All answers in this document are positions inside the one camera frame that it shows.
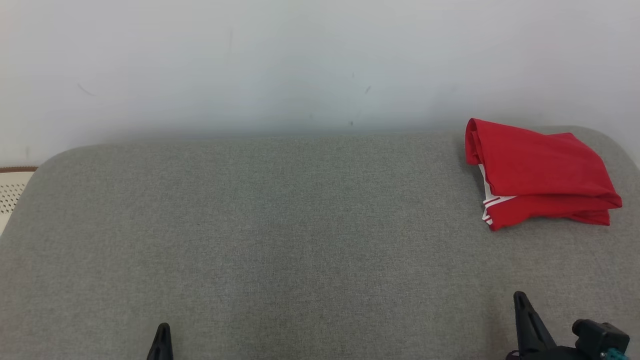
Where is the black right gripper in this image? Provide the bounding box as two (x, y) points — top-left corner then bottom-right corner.
(505, 291), (582, 360)

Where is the white perforated laundry basket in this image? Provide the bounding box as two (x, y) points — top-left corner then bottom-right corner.
(0, 166), (39, 236)

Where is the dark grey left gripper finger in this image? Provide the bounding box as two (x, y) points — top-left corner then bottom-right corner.
(146, 322), (175, 360)

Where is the red white basketball jersey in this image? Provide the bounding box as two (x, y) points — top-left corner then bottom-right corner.
(465, 118), (623, 232)

